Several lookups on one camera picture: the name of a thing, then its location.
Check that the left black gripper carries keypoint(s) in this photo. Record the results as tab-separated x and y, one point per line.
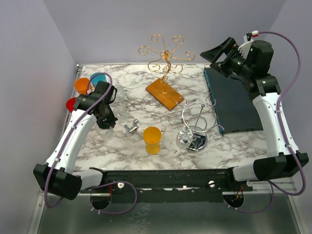
110	122

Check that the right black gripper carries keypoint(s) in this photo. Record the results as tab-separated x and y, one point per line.
230	48

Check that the clear wine glass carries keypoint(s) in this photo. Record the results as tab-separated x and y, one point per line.
120	94
121	114

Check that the red wine glass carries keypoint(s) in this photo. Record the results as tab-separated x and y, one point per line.
70	104

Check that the orange wine glass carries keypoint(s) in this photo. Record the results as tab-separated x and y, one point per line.
82	86

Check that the yellow wine glass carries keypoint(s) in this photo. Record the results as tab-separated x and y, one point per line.
152	137

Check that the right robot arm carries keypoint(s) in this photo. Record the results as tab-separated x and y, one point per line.
251	61

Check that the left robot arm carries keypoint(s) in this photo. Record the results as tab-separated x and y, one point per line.
56	176

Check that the blue wine glass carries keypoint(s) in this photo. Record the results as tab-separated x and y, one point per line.
96	77

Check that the white cylinder fitting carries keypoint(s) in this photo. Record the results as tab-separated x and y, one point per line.
140	131

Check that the gold wire wine glass rack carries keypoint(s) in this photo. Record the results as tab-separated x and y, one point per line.
166	95

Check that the chrome wire glass rack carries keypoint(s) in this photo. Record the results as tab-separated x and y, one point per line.
201	118

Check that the aluminium rail frame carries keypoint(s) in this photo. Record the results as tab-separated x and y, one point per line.
39	206

